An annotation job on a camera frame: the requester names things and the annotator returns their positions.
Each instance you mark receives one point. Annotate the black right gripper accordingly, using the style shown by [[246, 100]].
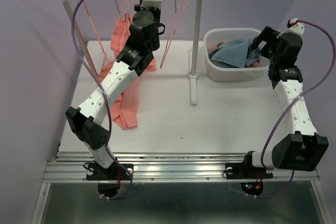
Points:
[[268, 34]]

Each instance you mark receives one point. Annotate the coral orange garment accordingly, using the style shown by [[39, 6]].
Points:
[[118, 98]]

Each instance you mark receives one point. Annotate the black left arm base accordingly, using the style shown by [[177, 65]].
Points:
[[113, 182]]

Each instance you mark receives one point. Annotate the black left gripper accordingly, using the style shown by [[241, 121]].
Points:
[[157, 12]]

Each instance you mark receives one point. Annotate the white plastic basket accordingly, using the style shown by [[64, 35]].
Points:
[[224, 73]]

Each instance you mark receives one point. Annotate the pink wire hanger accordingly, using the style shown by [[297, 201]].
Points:
[[123, 7], [90, 17], [178, 14]]

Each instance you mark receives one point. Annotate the dusty pink pleated skirt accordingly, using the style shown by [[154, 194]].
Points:
[[254, 64]]

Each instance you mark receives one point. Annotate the blue denim garment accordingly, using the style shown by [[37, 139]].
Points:
[[233, 53]]

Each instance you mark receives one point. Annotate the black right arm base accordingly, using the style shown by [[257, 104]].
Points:
[[253, 176]]

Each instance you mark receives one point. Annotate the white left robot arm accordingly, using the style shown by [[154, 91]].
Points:
[[85, 120]]

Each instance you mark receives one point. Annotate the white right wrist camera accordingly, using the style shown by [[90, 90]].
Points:
[[295, 27]]

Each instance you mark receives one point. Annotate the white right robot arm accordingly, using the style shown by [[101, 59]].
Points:
[[294, 143]]

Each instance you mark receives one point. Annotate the aluminium rail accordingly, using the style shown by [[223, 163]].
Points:
[[148, 167]]

